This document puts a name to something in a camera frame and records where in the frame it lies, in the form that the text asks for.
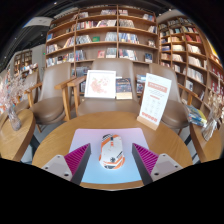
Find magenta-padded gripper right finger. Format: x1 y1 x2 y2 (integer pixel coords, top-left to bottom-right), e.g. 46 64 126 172
131 142 184 186

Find white sign in wooden base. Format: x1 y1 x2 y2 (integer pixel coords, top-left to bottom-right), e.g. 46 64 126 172
136 72 173 131

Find colourful book stack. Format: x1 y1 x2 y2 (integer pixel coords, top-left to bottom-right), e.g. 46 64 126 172
185 103 209 128

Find wooden side table black legs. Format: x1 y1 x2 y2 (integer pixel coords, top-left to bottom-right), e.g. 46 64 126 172
189 121 224 164

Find grey upholstered chair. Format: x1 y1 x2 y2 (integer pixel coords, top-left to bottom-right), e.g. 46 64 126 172
14 71 40 113

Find white framed floral picture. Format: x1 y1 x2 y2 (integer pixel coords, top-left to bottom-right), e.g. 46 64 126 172
83 69 117 100

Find small distant wooden bookshelf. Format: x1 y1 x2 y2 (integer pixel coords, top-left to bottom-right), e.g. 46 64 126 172
13 49 34 76

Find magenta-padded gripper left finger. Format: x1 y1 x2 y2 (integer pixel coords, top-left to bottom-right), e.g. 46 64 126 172
41 142 92 186

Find pink blue gradient mouse pad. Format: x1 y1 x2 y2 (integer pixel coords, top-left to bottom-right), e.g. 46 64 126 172
68 127 150 185

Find small wooden side table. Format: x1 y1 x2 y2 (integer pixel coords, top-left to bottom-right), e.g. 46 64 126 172
0 108 37 163

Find curved wooden bookshelf with books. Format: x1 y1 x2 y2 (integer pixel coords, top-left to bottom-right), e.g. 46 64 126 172
156 14 224 112

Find white orange computer mouse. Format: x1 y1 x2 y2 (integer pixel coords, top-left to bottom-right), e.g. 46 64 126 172
98 133 126 170

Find wide wooden bookshelf with books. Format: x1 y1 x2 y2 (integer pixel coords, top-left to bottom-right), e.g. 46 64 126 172
44 3 160 78

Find brown leather wooden armchair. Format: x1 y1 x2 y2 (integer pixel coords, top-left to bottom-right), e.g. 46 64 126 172
54 57 145 118
24 62 73 126
146 62 200 131

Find glass vase with pink flowers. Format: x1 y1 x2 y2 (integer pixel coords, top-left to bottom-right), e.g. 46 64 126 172
0 68 31 132

